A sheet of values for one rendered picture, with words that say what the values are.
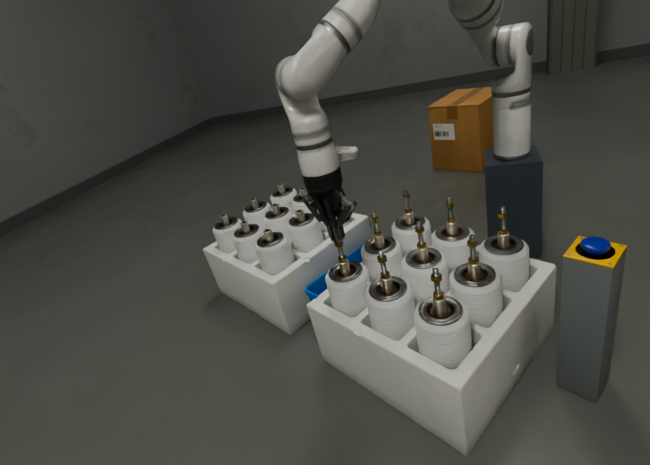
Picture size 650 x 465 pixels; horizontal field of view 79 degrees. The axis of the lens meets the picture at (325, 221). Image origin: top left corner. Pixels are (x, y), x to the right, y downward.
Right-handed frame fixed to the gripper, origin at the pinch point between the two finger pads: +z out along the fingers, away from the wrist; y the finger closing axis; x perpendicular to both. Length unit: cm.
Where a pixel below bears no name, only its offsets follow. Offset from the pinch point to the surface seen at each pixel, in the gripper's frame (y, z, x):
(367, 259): 0.3, 11.3, 7.1
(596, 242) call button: 42.5, 2.2, 15.5
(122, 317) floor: -85, 35, -29
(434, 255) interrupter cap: 14.8, 9.8, 12.3
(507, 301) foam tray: 28.8, 18.5, 14.2
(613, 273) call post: 45.6, 5.1, 12.1
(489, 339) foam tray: 30.3, 17.2, 1.6
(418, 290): 13.7, 15.0, 6.1
